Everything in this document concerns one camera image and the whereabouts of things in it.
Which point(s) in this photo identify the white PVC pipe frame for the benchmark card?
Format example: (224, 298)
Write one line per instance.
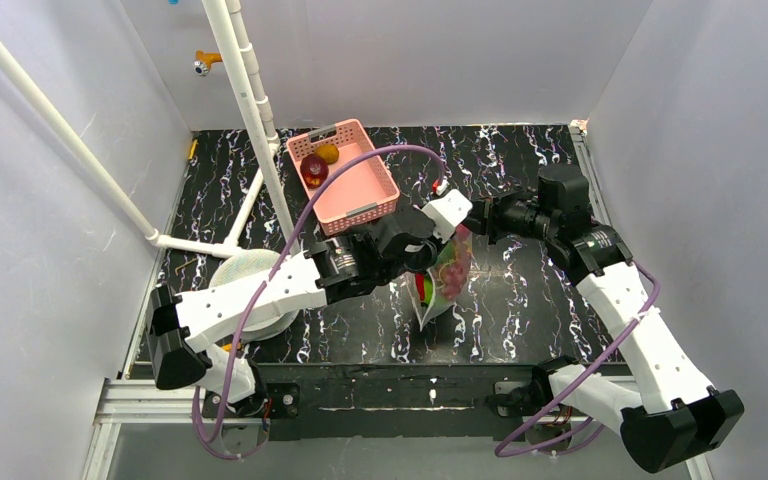
(115, 74)

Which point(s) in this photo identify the orange toy faucet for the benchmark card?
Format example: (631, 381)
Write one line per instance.
(204, 61)

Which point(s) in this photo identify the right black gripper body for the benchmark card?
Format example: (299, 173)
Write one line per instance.
(490, 217)

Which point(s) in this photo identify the small orange toy fruit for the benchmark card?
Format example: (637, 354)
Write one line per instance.
(329, 153)

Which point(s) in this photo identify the purple toy grapes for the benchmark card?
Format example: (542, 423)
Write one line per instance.
(454, 276)

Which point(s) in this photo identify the dark red toy apple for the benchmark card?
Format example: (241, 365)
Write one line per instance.
(314, 170)

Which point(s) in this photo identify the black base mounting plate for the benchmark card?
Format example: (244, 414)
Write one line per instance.
(310, 401)

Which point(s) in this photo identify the pink plastic basket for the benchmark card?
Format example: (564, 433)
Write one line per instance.
(365, 193)

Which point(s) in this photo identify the red toy chili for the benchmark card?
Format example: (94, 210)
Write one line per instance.
(421, 287)

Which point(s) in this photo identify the clear polka dot zip bag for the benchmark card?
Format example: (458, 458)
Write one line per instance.
(459, 249)

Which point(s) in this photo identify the green toy vegetable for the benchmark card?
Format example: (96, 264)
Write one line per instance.
(433, 288)

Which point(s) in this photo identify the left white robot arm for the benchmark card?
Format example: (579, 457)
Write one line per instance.
(184, 328)

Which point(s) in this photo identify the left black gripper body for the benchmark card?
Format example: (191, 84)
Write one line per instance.
(420, 245)

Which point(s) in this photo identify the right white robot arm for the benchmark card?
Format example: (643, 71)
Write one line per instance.
(675, 412)

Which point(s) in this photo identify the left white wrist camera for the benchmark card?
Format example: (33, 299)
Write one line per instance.
(447, 209)

